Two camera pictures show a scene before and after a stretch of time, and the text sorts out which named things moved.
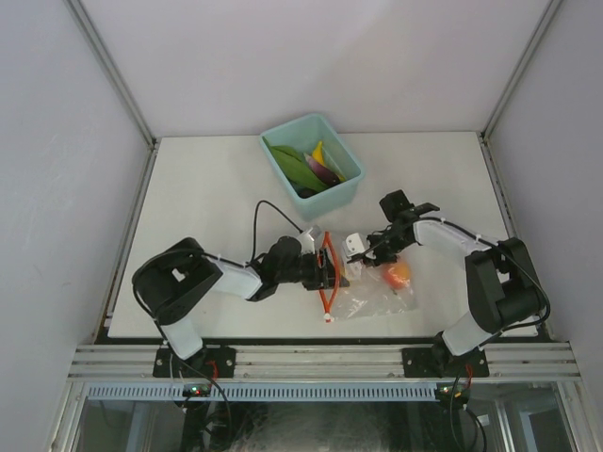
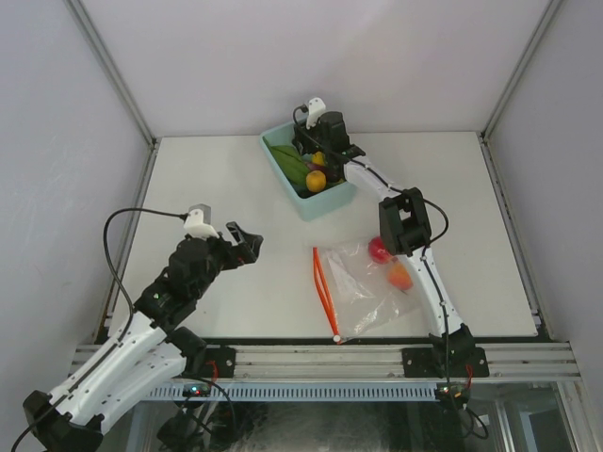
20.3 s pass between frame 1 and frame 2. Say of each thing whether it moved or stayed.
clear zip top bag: moved
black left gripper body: moved
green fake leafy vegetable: stayed
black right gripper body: moved
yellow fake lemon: moved
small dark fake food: stayed
